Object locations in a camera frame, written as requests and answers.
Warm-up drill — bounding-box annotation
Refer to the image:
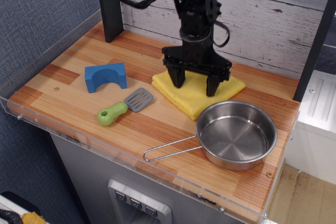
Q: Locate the clear acrylic edge guard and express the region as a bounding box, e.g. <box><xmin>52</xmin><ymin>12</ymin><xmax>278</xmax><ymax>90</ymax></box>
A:
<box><xmin>1</xmin><ymin>8</ymin><xmax>299</xmax><ymax>223</ymax></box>

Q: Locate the yellow cloth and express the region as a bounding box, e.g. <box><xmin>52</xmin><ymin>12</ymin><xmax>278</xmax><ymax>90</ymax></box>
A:
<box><xmin>152</xmin><ymin>71</ymin><xmax>246</xmax><ymax>121</ymax></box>

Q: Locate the green handled grey toy spatula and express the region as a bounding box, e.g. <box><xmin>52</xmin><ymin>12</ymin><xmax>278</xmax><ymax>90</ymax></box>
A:
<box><xmin>97</xmin><ymin>88</ymin><xmax>154</xmax><ymax>126</ymax></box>

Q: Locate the silver pot with wire handle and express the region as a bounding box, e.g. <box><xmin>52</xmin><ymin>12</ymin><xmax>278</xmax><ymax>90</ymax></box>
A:
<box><xmin>142</xmin><ymin>100</ymin><xmax>278</xmax><ymax>172</ymax></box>

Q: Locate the black right upright post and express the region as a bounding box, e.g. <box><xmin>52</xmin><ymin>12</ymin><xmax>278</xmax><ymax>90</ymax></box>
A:
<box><xmin>293</xmin><ymin>0</ymin><xmax>335</xmax><ymax>102</ymax></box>

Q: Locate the silver button control panel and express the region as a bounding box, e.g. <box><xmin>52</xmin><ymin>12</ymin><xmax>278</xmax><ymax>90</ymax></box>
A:
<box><xmin>108</xmin><ymin>179</ymin><xmax>173</xmax><ymax>223</ymax></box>

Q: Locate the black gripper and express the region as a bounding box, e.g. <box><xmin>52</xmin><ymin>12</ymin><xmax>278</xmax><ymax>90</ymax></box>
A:
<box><xmin>162</xmin><ymin>38</ymin><xmax>232</xmax><ymax>97</ymax></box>

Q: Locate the yellow black object bottom corner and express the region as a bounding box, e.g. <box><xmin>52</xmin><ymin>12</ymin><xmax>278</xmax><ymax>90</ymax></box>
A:
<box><xmin>1</xmin><ymin>191</ymin><xmax>48</xmax><ymax>223</ymax></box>

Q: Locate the black left upright post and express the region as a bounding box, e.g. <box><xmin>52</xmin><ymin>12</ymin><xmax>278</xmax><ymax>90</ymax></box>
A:
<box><xmin>99</xmin><ymin>0</ymin><xmax>123</xmax><ymax>42</ymax></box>

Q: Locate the grey toy cabinet front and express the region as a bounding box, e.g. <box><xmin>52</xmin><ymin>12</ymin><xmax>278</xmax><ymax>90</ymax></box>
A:
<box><xmin>51</xmin><ymin>134</ymin><xmax>242</xmax><ymax>223</ymax></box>

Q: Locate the blue arch wooden block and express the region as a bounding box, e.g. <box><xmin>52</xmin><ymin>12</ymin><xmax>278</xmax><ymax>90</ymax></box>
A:
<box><xmin>85</xmin><ymin>63</ymin><xmax>128</xmax><ymax>93</ymax></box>

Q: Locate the white ridged appliance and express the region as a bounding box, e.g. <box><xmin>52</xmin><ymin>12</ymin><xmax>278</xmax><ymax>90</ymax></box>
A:
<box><xmin>285</xmin><ymin>70</ymin><xmax>335</xmax><ymax>184</ymax></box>

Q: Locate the black upright post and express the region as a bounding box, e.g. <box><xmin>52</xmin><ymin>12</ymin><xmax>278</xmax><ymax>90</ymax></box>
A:
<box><xmin>99</xmin><ymin>0</ymin><xmax>123</xmax><ymax>42</ymax></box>
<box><xmin>293</xmin><ymin>0</ymin><xmax>335</xmax><ymax>102</ymax></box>

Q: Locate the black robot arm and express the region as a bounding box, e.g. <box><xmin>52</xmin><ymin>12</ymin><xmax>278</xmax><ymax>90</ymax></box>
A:
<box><xmin>162</xmin><ymin>0</ymin><xmax>232</xmax><ymax>97</ymax></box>

